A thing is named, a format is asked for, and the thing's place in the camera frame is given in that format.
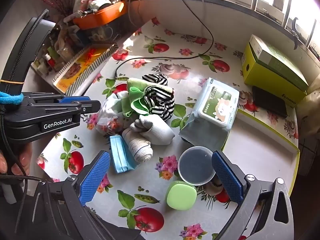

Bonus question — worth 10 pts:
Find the green knitted glove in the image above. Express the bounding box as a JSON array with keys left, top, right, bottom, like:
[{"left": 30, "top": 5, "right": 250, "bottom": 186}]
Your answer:
[{"left": 126, "top": 78, "right": 174, "bottom": 98}]

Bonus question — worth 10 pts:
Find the floral tablecloth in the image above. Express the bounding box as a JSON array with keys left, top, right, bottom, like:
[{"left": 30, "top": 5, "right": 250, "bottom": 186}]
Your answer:
[{"left": 37, "top": 17, "right": 299, "bottom": 240}]

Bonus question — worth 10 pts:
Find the black hanging strap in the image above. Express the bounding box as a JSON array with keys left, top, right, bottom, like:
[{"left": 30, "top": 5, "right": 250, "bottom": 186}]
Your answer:
[{"left": 291, "top": 17, "right": 300, "bottom": 51}]

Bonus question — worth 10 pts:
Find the white grey sock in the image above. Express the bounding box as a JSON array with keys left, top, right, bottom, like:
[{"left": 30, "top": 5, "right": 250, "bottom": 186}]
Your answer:
[{"left": 122, "top": 127, "right": 153, "bottom": 163}]

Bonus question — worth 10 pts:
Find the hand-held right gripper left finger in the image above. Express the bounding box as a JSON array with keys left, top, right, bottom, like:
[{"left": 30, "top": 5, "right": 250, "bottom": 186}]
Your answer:
[{"left": 32, "top": 150, "right": 111, "bottom": 240}]

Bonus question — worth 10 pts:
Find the green and white flat box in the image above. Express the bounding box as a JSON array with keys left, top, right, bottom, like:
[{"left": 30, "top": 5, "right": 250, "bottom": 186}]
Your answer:
[{"left": 249, "top": 34, "right": 309, "bottom": 92}]

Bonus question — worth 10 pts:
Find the yellow printed box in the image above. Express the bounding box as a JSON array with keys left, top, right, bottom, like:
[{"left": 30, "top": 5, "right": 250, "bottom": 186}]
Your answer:
[{"left": 52, "top": 44, "right": 119, "bottom": 94}]

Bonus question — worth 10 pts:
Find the black and white striped sock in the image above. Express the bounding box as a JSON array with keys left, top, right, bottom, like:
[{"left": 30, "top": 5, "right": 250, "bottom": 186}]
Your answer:
[
  {"left": 145, "top": 86, "right": 175, "bottom": 122},
  {"left": 142, "top": 74, "right": 168, "bottom": 87}
]

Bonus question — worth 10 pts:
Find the white cable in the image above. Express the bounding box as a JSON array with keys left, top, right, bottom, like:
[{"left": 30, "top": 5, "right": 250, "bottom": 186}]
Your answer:
[{"left": 127, "top": 0, "right": 143, "bottom": 29}]

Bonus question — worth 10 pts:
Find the clear round plastic lid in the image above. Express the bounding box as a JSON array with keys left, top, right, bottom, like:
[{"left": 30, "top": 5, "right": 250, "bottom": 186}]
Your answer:
[{"left": 178, "top": 146, "right": 217, "bottom": 186}]

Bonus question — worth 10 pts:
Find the grey cloth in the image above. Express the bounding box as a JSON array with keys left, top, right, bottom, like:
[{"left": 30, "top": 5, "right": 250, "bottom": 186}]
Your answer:
[{"left": 179, "top": 115, "right": 232, "bottom": 150}]

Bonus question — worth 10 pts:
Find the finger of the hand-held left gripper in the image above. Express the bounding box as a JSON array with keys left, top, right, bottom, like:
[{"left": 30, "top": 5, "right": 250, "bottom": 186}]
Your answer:
[
  {"left": 22, "top": 94, "right": 91, "bottom": 105},
  {"left": 32, "top": 100, "right": 101, "bottom": 116}
]

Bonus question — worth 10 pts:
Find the yellow-green shoebox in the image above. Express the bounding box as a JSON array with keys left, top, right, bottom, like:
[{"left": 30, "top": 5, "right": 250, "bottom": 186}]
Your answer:
[{"left": 241, "top": 41, "right": 308, "bottom": 108}]

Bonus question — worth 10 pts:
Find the wet wipes pack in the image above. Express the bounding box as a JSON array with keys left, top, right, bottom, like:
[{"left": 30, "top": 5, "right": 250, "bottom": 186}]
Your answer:
[{"left": 191, "top": 77, "right": 240, "bottom": 130}]

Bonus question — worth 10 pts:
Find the blue face mask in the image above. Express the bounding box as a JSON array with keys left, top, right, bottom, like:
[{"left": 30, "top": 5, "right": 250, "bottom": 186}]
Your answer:
[{"left": 109, "top": 135, "right": 138, "bottom": 173}]

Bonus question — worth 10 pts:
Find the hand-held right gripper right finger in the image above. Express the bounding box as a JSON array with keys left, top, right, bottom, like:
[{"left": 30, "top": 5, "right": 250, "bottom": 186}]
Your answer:
[{"left": 212, "top": 150, "right": 294, "bottom": 240}]

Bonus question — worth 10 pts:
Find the black phone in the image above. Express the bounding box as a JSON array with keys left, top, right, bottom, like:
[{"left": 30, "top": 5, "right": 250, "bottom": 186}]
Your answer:
[{"left": 252, "top": 86, "right": 288, "bottom": 118}]

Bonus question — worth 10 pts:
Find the blue hair tie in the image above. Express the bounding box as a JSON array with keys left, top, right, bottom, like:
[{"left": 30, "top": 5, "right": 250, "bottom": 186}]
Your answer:
[{"left": 0, "top": 92, "right": 23, "bottom": 105}]

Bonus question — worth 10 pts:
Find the black power cable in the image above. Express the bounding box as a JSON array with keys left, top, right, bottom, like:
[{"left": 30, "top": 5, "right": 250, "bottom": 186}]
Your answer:
[{"left": 114, "top": 0, "right": 214, "bottom": 78}]

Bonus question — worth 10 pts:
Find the clear plastic packet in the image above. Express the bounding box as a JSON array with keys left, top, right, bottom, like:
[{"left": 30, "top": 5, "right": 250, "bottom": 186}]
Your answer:
[{"left": 96, "top": 94, "right": 130, "bottom": 135}]

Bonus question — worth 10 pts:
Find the yellow-green rimmed box lid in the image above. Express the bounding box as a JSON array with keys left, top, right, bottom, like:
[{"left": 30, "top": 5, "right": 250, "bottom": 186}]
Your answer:
[{"left": 221, "top": 109, "right": 300, "bottom": 203}]

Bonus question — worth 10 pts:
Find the orange plastic basin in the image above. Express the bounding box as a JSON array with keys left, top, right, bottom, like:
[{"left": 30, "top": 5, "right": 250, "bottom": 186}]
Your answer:
[{"left": 72, "top": 0, "right": 128, "bottom": 29}]

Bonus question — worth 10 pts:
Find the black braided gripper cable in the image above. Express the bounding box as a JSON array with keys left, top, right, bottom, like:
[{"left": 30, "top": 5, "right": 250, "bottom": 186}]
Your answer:
[{"left": 0, "top": 9, "right": 54, "bottom": 233}]

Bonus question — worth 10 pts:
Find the light green rounded case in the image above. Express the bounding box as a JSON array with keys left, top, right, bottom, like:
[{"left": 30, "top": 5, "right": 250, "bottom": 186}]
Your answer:
[{"left": 166, "top": 181, "right": 197, "bottom": 210}]

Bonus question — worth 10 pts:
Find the person's left hand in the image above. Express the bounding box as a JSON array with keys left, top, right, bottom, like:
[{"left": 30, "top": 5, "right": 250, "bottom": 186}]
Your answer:
[{"left": 0, "top": 142, "right": 33, "bottom": 176}]

